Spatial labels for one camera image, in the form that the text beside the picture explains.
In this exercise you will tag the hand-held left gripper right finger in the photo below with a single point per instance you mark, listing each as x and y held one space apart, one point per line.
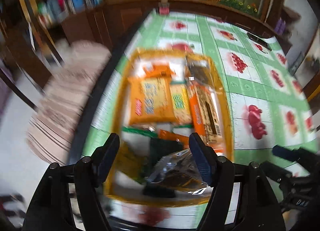
202 161

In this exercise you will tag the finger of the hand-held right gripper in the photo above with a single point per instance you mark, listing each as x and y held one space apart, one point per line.
285 152
273 169

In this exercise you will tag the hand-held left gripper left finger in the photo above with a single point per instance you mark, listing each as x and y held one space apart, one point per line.
103 168

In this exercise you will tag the silver foil snack packet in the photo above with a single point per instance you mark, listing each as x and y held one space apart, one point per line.
175 173

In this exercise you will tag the slim orange snack packet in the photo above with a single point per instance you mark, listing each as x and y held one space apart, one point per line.
172 137

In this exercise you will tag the yellow tray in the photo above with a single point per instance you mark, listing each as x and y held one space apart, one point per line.
226 121

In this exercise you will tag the clear cracker packet black label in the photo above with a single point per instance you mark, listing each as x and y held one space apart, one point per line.
203 113

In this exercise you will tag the yellow green snack packet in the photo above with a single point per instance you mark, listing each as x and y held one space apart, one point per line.
181 106

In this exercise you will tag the large orange snack packet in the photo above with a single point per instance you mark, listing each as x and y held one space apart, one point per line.
150 101

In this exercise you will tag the dark brown snack packet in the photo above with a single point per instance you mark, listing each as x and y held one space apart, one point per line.
198 69

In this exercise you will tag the black serrated snack packet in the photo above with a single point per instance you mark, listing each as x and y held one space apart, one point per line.
160 148

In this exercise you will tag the green fruit-print tablecloth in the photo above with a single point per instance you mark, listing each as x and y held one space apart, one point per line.
255 88

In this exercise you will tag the striped pink cushion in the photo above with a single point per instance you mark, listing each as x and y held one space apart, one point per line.
67 91

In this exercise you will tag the dark remote control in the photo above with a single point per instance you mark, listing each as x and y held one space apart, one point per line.
258 40

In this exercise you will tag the purple bottles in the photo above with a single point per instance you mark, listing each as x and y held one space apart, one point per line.
280 26

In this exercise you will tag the small red box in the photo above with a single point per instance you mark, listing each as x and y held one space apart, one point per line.
164 10

